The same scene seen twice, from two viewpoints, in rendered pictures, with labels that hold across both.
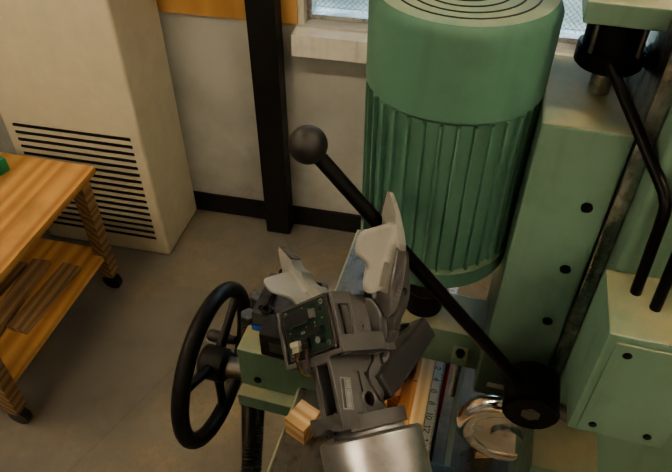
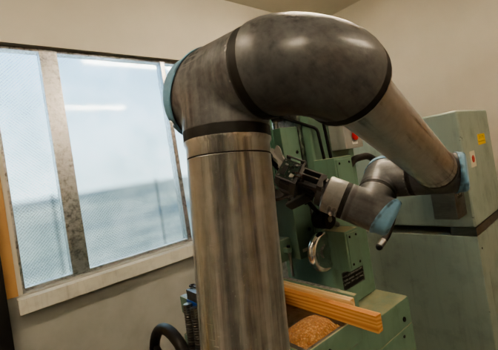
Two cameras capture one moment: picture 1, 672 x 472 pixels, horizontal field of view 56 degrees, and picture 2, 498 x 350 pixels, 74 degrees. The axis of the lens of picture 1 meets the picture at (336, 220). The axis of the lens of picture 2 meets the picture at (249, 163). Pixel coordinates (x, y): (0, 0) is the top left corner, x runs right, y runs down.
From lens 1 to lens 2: 84 cm
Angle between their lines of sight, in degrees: 64
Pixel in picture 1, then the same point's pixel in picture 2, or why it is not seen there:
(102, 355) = not seen: outside the picture
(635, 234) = (313, 147)
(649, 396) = (347, 177)
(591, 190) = (296, 146)
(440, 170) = not seen: hidden behind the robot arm
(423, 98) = not seen: hidden behind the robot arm
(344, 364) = (306, 171)
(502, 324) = (296, 213)
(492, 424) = (320, 248)
